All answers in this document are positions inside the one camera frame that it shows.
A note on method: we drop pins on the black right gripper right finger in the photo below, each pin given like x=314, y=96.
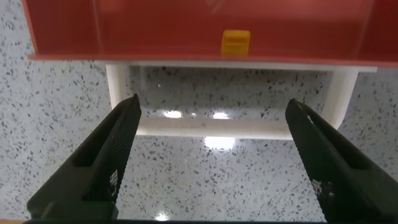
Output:
x=339, y=177

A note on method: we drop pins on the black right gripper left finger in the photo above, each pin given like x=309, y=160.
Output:
x=99, y=174

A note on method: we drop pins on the small yellow plastic tab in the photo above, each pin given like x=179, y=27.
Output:
x=235, y=43

